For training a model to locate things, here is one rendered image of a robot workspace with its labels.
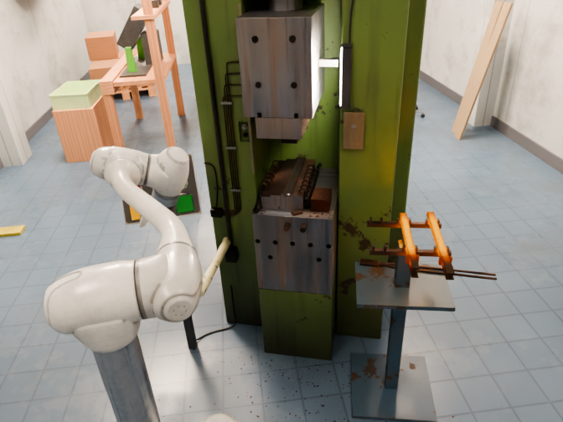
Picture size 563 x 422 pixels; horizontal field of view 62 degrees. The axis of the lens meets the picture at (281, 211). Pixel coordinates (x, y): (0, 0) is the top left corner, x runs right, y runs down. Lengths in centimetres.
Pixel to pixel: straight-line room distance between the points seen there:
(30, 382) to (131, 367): 189
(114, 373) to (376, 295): 124
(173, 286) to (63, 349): 218
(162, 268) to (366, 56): 135
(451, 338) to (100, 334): 223
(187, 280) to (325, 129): 166
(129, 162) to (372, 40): 111
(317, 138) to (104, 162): 136
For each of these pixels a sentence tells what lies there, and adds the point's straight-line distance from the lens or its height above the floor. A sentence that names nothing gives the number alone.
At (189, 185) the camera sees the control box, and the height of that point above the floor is 108.
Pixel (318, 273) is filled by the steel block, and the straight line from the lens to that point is 230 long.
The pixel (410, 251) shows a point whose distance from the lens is 187.
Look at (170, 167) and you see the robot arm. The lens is 146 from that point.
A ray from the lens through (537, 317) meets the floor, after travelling 324.
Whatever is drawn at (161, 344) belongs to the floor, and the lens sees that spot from 293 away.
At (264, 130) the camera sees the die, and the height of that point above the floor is 131.
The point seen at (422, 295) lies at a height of 68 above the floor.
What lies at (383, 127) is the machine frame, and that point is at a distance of 213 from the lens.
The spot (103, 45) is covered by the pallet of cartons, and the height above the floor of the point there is 71.
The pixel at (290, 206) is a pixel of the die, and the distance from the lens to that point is 219.
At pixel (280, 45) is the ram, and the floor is 166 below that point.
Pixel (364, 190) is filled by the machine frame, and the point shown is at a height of 97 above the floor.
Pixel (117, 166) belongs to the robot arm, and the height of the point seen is 147.
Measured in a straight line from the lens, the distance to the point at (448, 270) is 180.
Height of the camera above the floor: 201
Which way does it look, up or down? 30 degrees down
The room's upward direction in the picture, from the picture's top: 3 degrees counter-clockwise
